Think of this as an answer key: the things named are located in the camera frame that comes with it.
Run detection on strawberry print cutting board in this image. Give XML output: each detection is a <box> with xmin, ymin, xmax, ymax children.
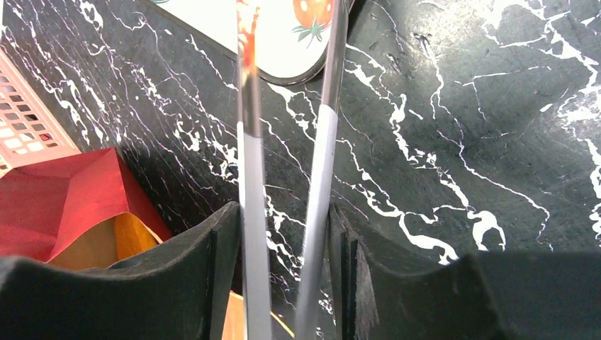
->
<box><xmin>148</xmin><ymin>1</ymin><xmax>354</xmax><ymax>86</ymax></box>

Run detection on red brown paper bag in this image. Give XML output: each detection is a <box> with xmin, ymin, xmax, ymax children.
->
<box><xmin>0</xmin><ymin>147</ymin><xmax>294</xmax><ymax>340</ymax></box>

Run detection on pink plastic file organizer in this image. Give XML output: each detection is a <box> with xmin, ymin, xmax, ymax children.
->
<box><xmin>1</xmin><ymin>52</ymin><xmax>80</xmax><ymax>176</ymax></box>

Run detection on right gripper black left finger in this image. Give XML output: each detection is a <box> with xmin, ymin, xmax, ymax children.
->
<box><xmin>1</xmin><ymin>202</ymin><xmax>241</xmax><ymax>339</ymax></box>

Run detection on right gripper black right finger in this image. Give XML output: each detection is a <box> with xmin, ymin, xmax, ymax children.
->
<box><xmin>328</xmin><ymin>205</ymin><xmax>600</xmax><ymax>339</ymax></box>

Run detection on metal food tongs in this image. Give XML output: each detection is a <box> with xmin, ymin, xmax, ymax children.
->
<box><xmin>232</xmin><ymin>1</ymin><xmax>348</xmax><ymax>339</ymax></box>

